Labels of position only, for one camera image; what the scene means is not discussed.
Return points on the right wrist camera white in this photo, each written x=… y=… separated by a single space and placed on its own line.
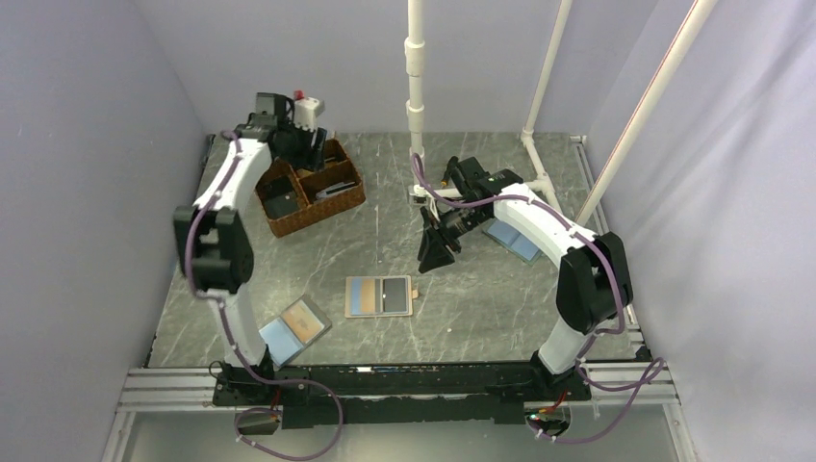
x=418 y=196

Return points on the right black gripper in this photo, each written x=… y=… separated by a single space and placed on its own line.
x=433 y=252

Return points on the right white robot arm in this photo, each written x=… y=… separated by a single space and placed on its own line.
x=593 y=285

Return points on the tan blue card holder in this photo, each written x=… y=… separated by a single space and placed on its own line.
x=370 y=297

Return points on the brown wicker divided basket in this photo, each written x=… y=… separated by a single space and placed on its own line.
x=282 y=178

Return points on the black item in basket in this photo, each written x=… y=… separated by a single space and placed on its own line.
x=281 y=205

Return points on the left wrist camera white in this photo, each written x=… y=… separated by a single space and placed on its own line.
x=306 y=111

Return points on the black orange screwdriver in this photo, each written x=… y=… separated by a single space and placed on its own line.
x=451 y=166

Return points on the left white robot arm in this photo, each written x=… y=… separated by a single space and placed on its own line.
x=214 y=250

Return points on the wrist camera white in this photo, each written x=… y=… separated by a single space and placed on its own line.
x=306 y=111
x=418 y=196

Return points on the blue orange card holder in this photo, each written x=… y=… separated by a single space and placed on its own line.
x=301 y=324

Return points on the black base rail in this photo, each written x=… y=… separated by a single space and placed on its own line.
x=502 y=392

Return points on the blue open card holder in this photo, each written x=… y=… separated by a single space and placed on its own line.
x=512 y=240

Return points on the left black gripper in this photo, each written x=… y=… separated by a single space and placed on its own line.
x=310 y=159

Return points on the silver grey vip card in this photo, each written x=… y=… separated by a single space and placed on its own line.
x=334 y=190

